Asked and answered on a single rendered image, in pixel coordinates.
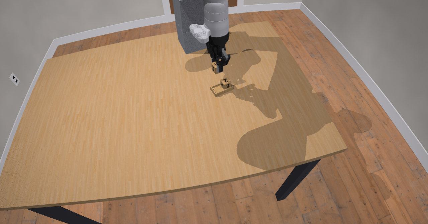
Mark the tan wooden number cube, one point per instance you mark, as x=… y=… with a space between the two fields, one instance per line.
x=214 y=67
x=225 y=83

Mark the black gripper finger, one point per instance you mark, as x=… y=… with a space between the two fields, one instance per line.
x=209 y=48
x=224 y=59

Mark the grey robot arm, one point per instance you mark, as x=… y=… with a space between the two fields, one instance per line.
x=216 y=22

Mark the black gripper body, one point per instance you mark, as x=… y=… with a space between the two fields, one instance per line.
x=219 y=43

